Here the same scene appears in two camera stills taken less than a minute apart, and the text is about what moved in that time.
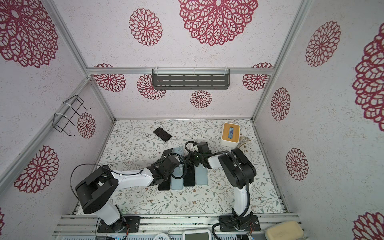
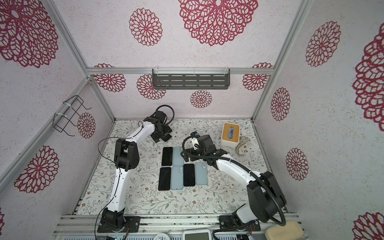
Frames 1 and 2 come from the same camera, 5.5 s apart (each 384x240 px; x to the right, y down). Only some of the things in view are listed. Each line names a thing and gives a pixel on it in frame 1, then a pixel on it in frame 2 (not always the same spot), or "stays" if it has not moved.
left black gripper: x=163 y=160 → x=167 y=129
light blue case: x=201 y=175 stays
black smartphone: x=189 y=180 stays
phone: x=177 y=184 stays
